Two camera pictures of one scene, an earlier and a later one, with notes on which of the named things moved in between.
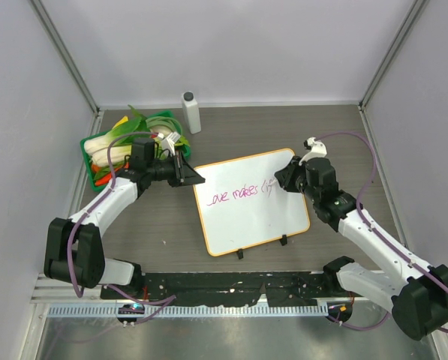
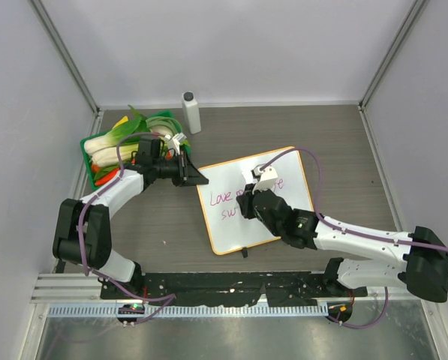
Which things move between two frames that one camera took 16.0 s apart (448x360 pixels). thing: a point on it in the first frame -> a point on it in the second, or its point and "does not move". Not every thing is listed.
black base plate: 227,289 does not move
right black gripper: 286,176 -> 245,200
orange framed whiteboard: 238,210 does not move
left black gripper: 184,175 does not move
